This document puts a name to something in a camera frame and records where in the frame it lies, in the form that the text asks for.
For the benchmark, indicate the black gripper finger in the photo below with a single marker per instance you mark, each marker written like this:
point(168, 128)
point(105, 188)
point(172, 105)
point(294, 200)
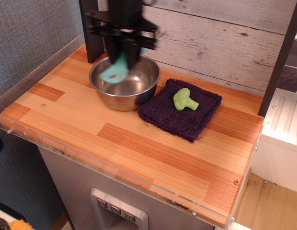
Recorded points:
point(132, 53)
point(114, 50)

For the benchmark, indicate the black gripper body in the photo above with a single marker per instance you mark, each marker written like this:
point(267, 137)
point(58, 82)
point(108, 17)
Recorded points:
point(124, 22)

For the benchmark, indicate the teal dish brush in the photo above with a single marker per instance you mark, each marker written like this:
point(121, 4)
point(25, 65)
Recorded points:
point(117, 72)

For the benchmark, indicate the dark purple folded cloth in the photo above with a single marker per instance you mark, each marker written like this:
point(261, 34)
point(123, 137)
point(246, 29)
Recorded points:
point(188, 124)

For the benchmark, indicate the stainless steel bowl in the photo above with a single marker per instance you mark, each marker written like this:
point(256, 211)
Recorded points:
point(138, 86)

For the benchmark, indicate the green toy broccoli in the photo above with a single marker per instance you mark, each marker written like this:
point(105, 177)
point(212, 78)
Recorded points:
point(182, 100)

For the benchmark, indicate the clear acrylic edge guard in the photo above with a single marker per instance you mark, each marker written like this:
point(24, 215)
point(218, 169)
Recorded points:
point(137, 159)

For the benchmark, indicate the grey toy fridge cabinet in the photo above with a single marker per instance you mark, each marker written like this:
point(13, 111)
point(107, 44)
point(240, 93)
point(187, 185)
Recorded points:
point(74, 182)

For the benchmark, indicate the silver dispenser button panel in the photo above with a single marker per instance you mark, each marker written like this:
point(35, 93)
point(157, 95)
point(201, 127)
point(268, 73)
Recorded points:
point(115, 214)

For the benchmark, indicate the white toy sink unit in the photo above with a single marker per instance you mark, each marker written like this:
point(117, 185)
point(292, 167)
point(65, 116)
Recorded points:
point(275, 157)

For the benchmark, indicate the orange object bottom left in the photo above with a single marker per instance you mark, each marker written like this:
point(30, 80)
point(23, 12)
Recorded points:
point(20, 225)

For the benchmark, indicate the dark left frame post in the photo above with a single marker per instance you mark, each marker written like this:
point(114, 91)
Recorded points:
point(94, 43)

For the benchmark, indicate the dark frame post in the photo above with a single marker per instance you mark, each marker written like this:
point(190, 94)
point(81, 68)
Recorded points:
point(94, 43)
point(280, 63)

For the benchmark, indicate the dark right frame post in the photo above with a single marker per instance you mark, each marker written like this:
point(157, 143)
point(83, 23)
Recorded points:
point(280, 63)

